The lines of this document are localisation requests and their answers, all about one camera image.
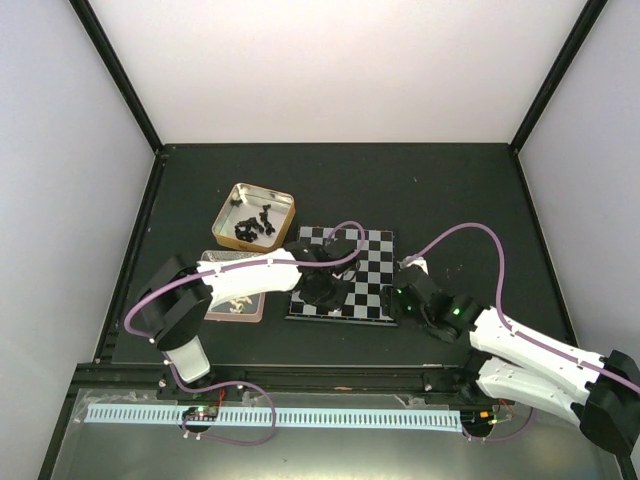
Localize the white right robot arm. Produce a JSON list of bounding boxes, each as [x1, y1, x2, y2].
[[381, 261, 639, 456]]

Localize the black and grey chessboard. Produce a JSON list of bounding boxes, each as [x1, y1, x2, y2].
[[286, 229, 397, 327]]

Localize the pink metal tin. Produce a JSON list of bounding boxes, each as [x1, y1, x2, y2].
[[200, 250, 265, 323]]

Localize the light blue slotted cable duct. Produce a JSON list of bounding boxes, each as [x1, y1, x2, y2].
[[84, 404, 462, 433]]

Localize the controller circuit board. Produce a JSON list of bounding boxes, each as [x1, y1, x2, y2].
[[182, 406, 218, 422], [461, 410, 513, 428]]

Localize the left controller circuit board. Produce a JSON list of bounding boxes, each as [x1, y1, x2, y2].
[[182, 406, 218, 422]]

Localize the black mounting rail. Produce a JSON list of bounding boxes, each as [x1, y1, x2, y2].
[[154, 367, 476, 401]]

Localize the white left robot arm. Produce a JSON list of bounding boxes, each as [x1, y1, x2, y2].
[[124, 239, 361, 399]]

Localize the gold metal tin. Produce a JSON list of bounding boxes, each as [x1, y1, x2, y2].
[[211, 183, 296, 253]]

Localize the pile of white chess pieces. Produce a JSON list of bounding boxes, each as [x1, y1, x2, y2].
[[229, 296, 253, 314]]

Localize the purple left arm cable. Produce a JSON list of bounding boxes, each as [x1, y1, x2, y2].
[[123, 219, 366, 445]]

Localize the right controller circuit board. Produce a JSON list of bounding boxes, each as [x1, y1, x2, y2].
[[461, 410, 513, 428]]

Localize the pile of black chess pieces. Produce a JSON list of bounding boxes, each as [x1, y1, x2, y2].
[[234, 204, 276, 243]]

